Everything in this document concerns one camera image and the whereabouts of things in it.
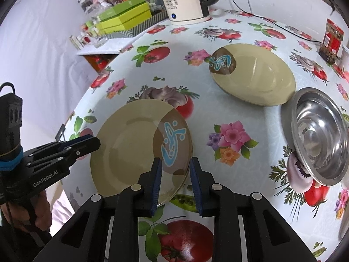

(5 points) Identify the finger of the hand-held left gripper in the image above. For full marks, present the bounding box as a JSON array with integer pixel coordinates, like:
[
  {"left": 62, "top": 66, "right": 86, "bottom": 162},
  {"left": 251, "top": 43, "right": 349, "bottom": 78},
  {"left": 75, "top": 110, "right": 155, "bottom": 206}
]
[
  {"left": 58, "top": 135, "right": 94, "bottom": 149},
  {"left": 23, "top": 136, "right": 101, "bottom": 176}
]

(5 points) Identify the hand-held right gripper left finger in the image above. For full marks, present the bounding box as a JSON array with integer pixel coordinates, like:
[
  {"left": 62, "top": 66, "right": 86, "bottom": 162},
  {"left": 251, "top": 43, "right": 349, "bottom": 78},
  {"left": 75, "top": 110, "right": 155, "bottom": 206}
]
[{"left": 33, "top": 158, "right": 164, "bottom": 262}]

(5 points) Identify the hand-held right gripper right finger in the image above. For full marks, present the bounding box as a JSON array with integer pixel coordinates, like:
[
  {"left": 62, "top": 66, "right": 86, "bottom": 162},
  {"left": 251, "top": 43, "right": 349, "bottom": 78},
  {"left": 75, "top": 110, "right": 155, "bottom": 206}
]
[{"left": 189, "top": 157, "right": 318, "bottom": 262}]

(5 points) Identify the beige fish-print plate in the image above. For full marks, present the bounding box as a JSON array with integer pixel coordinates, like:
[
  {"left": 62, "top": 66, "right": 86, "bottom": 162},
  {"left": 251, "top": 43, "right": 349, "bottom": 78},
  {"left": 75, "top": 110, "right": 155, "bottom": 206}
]
[{"left": 90, "top": 100, "right": 193, "bottom": 206}]

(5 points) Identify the stainless steel bowl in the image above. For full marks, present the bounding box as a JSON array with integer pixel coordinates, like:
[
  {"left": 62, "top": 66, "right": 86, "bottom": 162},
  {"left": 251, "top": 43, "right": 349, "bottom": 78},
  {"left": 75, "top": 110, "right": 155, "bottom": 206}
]
[{"left": 290, "top": 87, "right": 349, "bottom": 186}]

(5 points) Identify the person's left hand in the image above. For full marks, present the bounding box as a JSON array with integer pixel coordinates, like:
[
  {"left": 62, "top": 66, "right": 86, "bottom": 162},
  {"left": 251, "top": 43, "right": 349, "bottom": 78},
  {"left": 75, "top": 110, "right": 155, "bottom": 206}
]
[{"left": 0, "top": 190, "right": 53, "bottom": 234}]

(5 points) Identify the floral vegetable-print tablecloth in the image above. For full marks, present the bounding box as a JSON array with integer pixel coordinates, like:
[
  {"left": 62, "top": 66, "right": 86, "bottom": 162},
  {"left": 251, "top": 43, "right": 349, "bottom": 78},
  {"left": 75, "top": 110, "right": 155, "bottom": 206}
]
[{"left": 64, "top": 5, "right": 349, "bottom": 262}]

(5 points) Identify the lime green gift box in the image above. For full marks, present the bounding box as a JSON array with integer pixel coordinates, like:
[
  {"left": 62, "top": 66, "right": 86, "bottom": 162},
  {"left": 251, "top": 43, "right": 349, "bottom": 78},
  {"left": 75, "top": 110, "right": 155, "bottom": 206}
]
[{"left": 99, "top": 9, "right": 152, "bottom": 32}]

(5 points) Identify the glass jar with dark lid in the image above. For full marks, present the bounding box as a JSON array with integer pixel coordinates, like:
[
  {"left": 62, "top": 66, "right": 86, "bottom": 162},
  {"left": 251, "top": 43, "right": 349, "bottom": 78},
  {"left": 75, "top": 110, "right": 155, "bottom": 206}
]
[{"left": 79, "top": 0, "right": 94, "bottom": 14}]

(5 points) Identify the dark green gift box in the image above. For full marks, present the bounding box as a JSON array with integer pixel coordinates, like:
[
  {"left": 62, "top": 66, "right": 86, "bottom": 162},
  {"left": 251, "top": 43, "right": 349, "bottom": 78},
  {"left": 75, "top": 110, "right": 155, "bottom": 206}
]
[{"left": 97, "top": 0, "right": 149, "bottom": 22}]

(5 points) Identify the white electric kettle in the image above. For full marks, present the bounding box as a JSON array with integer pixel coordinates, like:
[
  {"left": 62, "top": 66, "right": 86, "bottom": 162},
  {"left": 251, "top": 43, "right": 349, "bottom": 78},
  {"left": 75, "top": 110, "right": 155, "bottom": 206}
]
[{"left": 157, "top": 0, "right": 221, "bottom": 26}]

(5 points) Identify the white yogurt tub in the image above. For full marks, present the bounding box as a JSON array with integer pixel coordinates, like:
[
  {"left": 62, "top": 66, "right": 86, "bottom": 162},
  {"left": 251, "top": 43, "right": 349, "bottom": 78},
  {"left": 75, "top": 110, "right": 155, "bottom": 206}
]
[{"left": 339, "top": 45, "right": 349, "bottom": 82}]

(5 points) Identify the red-lidded sauce jar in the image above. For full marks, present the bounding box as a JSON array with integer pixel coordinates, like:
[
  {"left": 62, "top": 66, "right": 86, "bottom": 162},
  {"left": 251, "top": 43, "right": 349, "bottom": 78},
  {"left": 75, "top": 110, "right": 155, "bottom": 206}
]
[{"left": 320, "top": 19, "right": 344, "bottom": 66}]

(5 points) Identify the black cable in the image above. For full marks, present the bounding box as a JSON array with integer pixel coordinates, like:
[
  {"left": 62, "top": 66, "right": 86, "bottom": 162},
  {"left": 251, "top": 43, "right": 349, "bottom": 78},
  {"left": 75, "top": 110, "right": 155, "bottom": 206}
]
[{"left": 218, "top": 0, "right": 323, "bottom": 44}]

